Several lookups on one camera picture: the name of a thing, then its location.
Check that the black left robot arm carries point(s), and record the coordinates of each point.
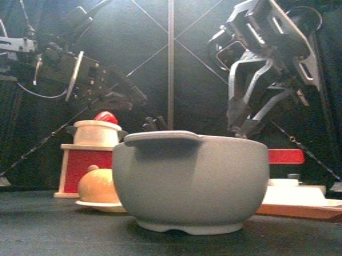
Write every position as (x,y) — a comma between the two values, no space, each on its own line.
(21,50)

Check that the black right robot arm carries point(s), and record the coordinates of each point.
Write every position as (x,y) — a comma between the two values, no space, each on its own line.
(308,18)

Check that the red glossy toy knob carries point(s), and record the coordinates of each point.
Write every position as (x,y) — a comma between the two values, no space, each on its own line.
(106,117)

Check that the cream toy pot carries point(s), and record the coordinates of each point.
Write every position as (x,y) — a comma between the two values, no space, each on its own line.
(96,135)

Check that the black toy piece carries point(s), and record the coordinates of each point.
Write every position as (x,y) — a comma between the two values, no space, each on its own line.
(156,124)

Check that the red wooden toy box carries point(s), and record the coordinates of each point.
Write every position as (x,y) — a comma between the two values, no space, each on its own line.
(82,166)

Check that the large grey pot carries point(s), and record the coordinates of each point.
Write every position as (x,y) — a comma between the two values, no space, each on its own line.
(192,180)

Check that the orange dome toy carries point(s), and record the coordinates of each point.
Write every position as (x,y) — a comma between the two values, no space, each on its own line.
(97,186)

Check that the wooden board with white top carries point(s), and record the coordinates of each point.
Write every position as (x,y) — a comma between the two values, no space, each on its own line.
(299,209)

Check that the vertical metal frame pole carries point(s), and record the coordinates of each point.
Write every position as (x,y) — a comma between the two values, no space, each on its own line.
(170,66)

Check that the diagonal metal frame strut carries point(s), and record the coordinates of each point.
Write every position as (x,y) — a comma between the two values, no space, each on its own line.
(41,143)
(308,150)

